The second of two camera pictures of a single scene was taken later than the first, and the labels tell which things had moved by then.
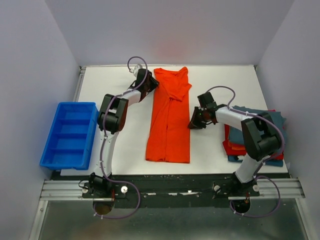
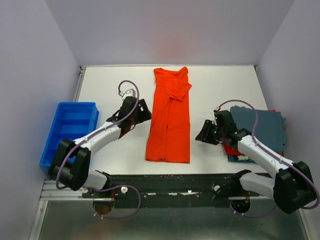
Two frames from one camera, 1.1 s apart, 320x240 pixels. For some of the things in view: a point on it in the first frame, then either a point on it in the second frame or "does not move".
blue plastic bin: (72, 140) does not move
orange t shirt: (168, 131) does not move
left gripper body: (151, 84) → (141, 115)
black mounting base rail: (168, 190) does not move
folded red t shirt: (234, 149) does not move
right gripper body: (199, 119) → (211, 133)
